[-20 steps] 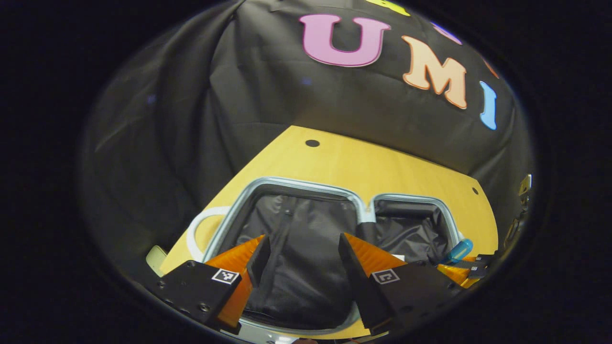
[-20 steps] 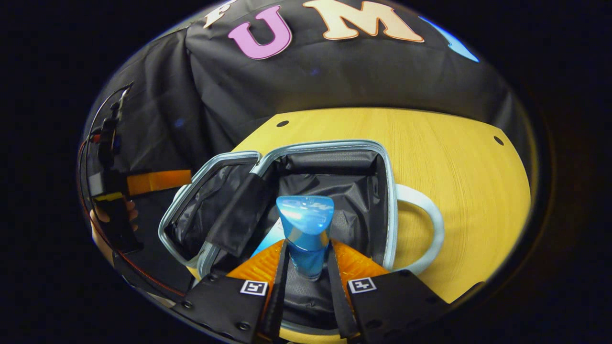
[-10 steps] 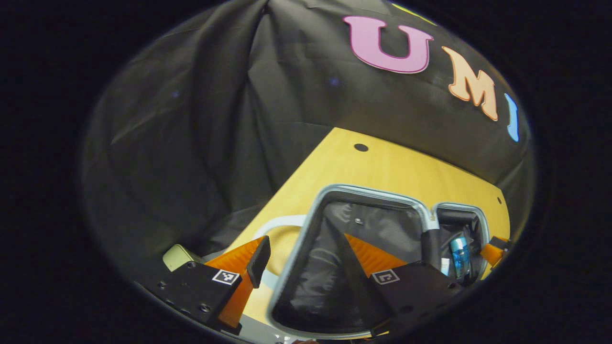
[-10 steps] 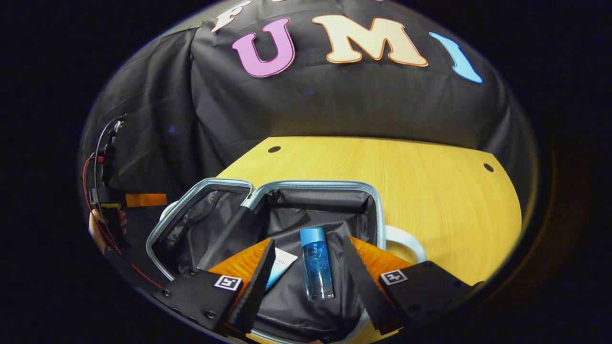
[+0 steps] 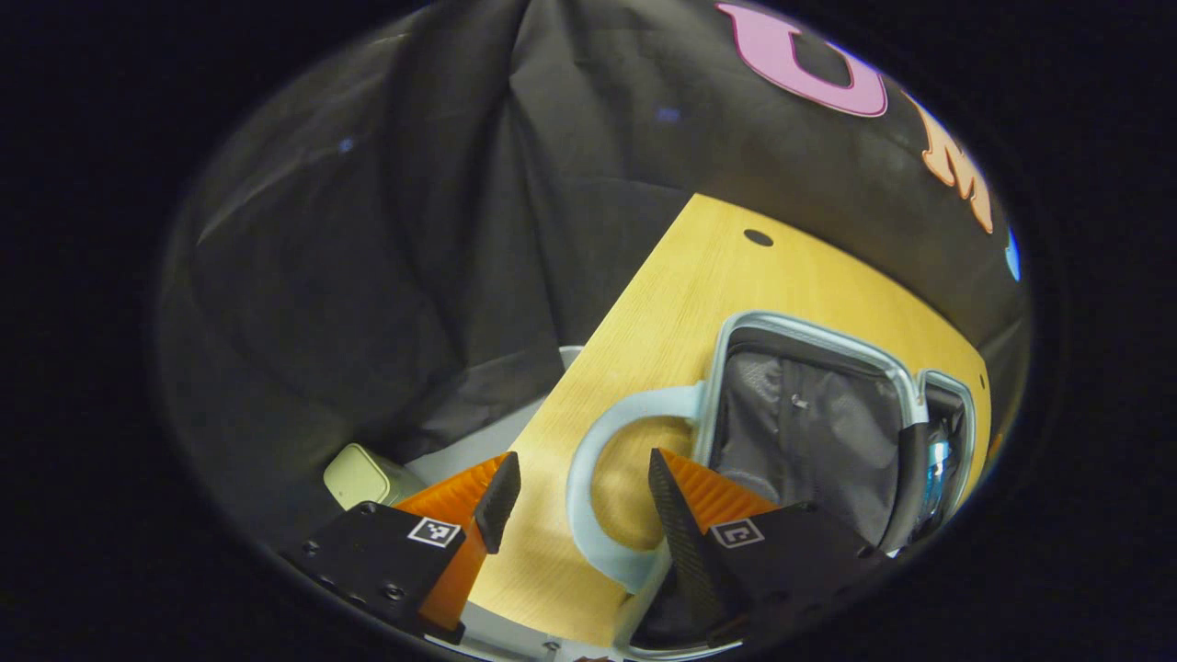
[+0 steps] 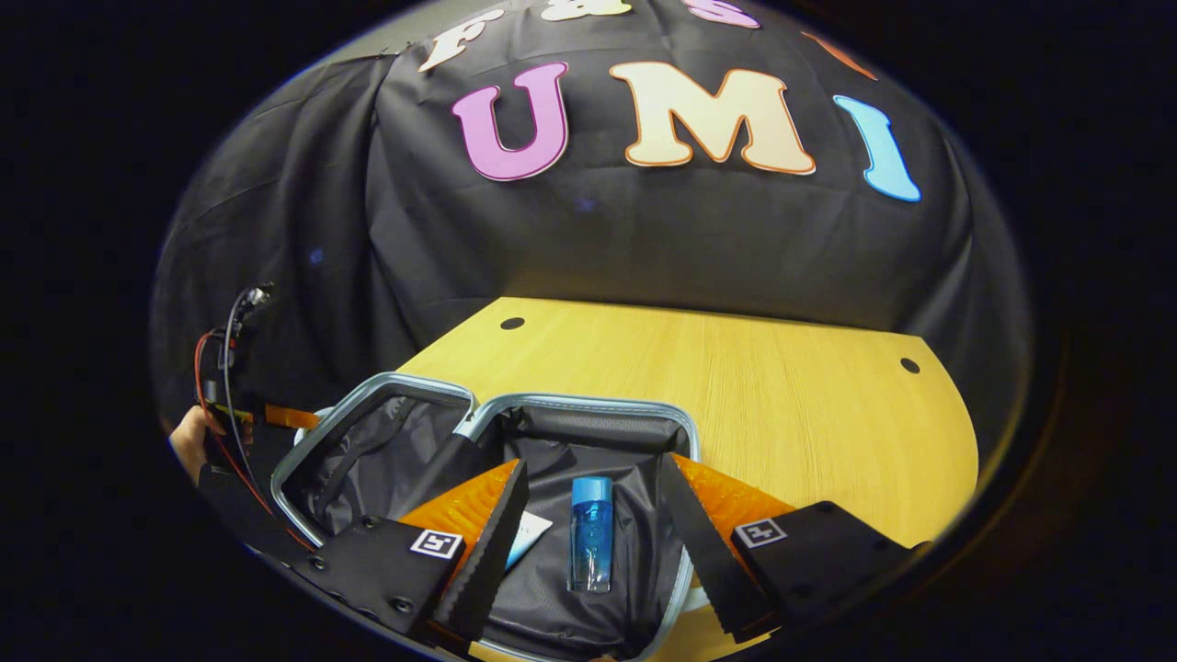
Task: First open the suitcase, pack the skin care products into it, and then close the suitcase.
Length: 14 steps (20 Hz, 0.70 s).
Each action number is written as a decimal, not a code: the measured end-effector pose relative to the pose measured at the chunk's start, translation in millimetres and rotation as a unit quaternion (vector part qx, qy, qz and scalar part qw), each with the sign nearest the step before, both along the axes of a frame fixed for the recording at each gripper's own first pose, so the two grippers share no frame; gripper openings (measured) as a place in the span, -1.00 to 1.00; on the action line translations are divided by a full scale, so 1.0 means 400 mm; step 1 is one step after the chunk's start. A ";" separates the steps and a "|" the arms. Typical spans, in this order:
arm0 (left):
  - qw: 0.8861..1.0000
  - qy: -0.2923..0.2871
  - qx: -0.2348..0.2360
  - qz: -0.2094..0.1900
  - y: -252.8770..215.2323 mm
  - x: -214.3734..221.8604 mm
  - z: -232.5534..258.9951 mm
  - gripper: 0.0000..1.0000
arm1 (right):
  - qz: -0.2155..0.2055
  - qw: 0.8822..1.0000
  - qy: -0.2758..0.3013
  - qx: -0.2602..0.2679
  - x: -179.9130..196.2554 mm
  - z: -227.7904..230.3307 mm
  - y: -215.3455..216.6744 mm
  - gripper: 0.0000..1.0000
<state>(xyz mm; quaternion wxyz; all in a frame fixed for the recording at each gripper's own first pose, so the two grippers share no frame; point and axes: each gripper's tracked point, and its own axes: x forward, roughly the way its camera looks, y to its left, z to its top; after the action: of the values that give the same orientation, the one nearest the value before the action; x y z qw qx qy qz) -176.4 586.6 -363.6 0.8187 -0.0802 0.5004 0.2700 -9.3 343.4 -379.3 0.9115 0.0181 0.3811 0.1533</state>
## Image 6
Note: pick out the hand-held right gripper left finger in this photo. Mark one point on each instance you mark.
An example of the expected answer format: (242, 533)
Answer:
(492, 552)

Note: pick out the white squeeze tube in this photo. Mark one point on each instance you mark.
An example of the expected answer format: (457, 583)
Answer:
(531, 533)

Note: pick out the light blue small suitcase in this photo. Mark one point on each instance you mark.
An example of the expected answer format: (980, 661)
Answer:
(552, 441)

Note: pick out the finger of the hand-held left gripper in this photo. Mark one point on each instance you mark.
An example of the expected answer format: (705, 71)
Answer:
(290, 417)

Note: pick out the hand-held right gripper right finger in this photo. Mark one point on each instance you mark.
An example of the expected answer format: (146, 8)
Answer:
(703, 552)

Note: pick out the blue transparent bottle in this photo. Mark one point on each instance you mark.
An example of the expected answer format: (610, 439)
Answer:
(590, 538)

